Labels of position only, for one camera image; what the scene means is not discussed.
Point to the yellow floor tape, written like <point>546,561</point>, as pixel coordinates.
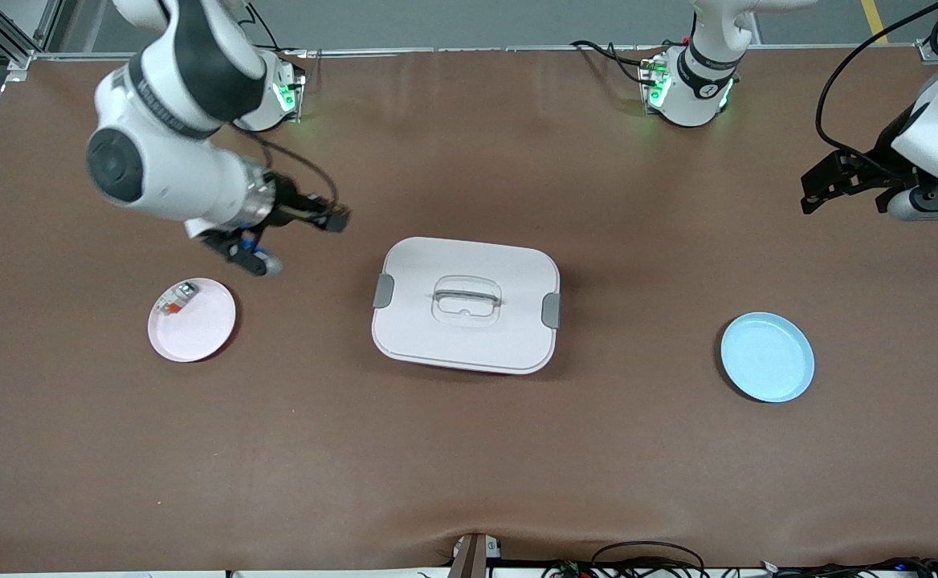
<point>876,22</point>

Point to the brown post with white connector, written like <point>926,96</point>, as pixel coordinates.
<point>469,558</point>

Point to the light blue round plate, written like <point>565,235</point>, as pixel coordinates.
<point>766,357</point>

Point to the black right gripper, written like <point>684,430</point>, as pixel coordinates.
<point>288,207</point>

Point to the silver table edge strip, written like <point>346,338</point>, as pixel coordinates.
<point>477,50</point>

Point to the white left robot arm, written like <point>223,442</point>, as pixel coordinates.
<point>698,88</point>

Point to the pink round plate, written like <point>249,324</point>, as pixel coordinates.
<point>192,341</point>

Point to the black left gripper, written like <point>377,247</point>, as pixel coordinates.
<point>880,169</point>

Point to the white circuit breaker orange lever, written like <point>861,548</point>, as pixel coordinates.
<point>176,299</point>

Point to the white lidded box grey latches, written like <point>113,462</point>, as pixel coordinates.
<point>469,337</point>

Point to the black and orange switch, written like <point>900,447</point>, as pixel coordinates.
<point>342,221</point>

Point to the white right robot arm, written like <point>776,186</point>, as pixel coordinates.
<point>172,152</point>

